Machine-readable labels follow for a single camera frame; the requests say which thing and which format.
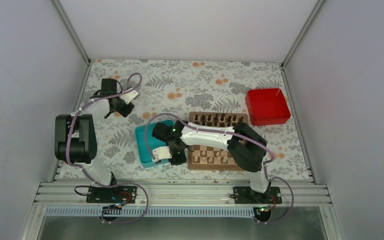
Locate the teal plastic tray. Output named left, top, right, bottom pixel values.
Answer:
left=135, top=123, right=169, bottom=168

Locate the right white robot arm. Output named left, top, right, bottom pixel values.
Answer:
left=145, top=120, right=274, bottom=204

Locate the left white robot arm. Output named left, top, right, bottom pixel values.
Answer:
left=54, top=78, right=139, bottom=203

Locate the wooden chess board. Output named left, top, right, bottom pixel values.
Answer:
left=188, top=111, right=249, bottom=171

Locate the red plastic box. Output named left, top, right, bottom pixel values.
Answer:
left=245, top=88, right=291, bottom=126

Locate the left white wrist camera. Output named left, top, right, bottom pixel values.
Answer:
left=120, top=90, right=140, bottom=104

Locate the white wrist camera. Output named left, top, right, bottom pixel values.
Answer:
left=151, top=146, right=172, bottom=164
left=120, top=90, right=140, bottom=104

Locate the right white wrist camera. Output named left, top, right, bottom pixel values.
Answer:
left=151, top=146, right=172, bottom=164

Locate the left aluminium frame post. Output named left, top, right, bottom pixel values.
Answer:
left=51, top=0, right=91, bottom=65

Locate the aluminium frame post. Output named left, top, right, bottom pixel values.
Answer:
left=281, top=0, right=326, bottom=70
left=51, top=0, right=91, bottom=65

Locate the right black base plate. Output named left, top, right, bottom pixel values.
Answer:
left=229, top=186, right=283, bottom=205

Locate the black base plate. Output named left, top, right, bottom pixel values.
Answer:
left=229, top=186, right=283, bottom=205
left=86, top=185, right=137, bottom=204

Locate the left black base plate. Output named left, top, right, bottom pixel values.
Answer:
left=86, top=185, right=137, bottom=204

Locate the aluminium front rail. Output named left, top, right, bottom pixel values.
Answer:
left=33, top=181, right=332, bottom=218

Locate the right aluminium frame post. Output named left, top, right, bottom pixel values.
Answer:
left=281, top=0, right=326, bottom=70

